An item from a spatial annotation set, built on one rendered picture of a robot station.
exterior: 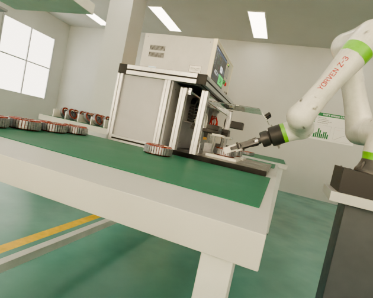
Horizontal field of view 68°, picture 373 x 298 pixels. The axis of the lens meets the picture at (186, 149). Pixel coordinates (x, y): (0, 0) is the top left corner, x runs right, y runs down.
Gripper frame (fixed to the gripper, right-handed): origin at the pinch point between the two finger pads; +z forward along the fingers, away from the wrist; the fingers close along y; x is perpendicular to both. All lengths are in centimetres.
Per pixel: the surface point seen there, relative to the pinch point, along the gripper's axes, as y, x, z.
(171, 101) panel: -18.6, 27.7, 14.8
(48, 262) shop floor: -14, -30, 111
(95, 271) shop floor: -5, -42, 90
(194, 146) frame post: -19.6, 5.1, 10.4
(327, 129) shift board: 532, 11, -131
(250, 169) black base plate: -19.8, -11.6, -9.7
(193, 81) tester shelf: -21.9, 31.6, 1.5
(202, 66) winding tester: -8.1, 41.7, -1.5
